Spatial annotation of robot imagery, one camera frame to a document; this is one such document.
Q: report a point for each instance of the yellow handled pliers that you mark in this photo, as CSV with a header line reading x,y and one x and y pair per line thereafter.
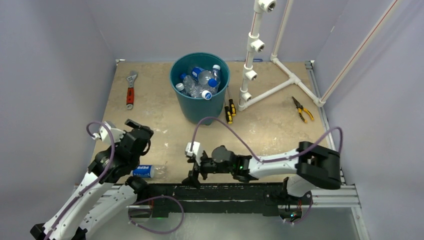
x,y
302,110

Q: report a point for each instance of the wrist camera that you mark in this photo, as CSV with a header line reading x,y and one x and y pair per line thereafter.
x,y
194,152
107,132

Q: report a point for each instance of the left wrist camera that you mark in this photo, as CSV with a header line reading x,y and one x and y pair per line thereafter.
x,y
107,132

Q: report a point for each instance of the clear bottle light-blue cap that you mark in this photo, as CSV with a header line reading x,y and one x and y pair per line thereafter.
x,y
181,88

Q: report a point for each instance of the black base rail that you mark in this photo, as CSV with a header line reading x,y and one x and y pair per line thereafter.
x,y
268,199

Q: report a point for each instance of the white PVC pipe stand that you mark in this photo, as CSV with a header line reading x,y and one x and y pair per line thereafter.
x,y
254,46

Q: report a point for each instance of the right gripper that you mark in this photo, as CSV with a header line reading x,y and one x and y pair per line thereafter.
x,y
201,168

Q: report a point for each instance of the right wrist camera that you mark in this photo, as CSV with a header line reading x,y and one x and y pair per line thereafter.
x,y
194,152

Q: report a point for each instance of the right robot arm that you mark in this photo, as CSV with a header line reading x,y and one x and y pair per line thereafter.
x,y
309,166

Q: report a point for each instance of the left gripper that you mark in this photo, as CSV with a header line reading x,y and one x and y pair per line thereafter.
x,y
133,124

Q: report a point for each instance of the white pipe on wall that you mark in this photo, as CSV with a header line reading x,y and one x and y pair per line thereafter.
x,y
292,78

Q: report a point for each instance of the clear bottle white cap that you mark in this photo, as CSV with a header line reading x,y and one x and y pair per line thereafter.
x,y
198,91

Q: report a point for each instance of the clear bottle blue-orange label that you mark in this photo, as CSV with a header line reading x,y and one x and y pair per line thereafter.
x,y
216,72

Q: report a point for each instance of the red handled adjustable wrench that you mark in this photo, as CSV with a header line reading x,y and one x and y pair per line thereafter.
x,y
130,90

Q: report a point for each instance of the teal plastic bin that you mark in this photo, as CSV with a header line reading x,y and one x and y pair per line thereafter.
x,y
195,109

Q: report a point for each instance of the right yellow-black screwdriver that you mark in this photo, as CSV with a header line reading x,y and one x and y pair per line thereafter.
x,y
232,107

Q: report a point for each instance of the Pepsi bottle blue cap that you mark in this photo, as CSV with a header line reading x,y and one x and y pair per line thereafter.
x,y
187,81

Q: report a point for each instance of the left yellow-black screwdriver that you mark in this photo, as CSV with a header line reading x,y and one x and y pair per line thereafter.
x,y
228,112

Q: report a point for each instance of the yellow-black screwdriver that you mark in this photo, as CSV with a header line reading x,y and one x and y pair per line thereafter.
x,y
232,107
228,112

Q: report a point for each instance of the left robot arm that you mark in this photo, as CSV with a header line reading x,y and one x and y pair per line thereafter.
x,y
70,222

